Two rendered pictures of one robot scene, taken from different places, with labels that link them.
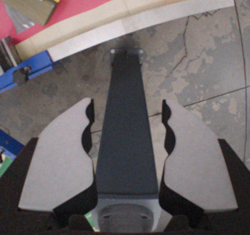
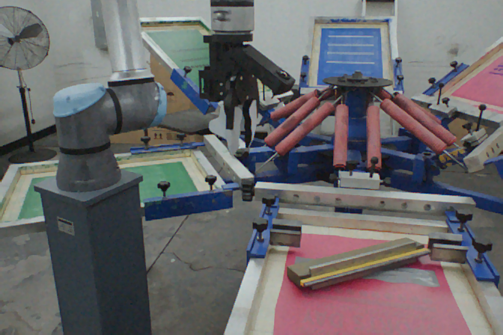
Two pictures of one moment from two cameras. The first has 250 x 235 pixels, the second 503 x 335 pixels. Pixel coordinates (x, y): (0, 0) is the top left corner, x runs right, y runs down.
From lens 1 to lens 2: 73 cm
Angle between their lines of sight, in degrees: 59
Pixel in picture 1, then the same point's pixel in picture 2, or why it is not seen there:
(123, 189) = (116, 200)
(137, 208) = (99, 185)
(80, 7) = (284, 300)
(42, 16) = (295, 268)
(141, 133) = (108, 292)
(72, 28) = (268, 288)
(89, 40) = (248, 283)
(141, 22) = (236, 321)
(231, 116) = not seen: outside the picture
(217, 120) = not seen: outside the picture
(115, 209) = (117, 175)
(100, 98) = not seen: outside the picture
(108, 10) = (265, 317)
